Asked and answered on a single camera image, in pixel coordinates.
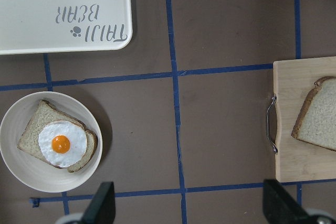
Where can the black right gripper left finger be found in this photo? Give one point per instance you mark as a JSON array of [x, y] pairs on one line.
[[102, 207]]

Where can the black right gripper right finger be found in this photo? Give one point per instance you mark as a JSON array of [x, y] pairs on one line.
[[279, 206]]

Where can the white round plate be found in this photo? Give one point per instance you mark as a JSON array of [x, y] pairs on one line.
[[31, 171]]

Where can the bread slice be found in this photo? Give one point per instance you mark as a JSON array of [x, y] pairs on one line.
[[315, 123], [47, 123]]

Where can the wooden cutting board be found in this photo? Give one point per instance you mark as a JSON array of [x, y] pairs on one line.
[[297, 160]]

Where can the fried egg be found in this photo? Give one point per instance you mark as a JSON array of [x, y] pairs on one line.
[[62, 143]]

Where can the white rectangular bear tray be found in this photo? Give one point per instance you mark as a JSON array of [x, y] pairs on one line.
[[38, 26]]

